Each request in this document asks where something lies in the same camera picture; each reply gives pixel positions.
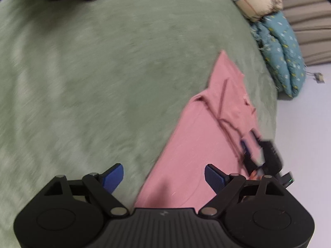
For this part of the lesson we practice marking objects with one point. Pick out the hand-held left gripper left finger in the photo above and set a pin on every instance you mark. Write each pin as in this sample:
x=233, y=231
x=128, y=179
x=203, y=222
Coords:
x=113, y=178

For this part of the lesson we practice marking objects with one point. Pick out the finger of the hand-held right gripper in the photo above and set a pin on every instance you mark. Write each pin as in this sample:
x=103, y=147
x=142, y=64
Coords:
x=246, y=147
x=256, y=139

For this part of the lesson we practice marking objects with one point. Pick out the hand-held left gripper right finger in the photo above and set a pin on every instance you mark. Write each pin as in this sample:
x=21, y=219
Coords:
x=214, y=178

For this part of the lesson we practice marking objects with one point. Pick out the pink sweater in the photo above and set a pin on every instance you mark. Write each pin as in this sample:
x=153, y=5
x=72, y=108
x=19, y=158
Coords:
x=196, y=144

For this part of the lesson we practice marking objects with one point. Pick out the small plug on floor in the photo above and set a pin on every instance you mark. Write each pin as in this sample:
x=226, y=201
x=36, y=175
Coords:
x=319, y=77

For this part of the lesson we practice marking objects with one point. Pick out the teal floral folded quilt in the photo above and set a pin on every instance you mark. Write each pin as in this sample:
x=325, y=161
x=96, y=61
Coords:
x=281, y=51

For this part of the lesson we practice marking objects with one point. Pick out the green bed blanket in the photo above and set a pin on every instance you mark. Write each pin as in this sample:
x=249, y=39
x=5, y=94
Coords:
x=90, y=69

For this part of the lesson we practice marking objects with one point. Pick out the plaid folded quilt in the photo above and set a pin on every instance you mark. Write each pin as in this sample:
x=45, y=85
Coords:
x=253, y=2

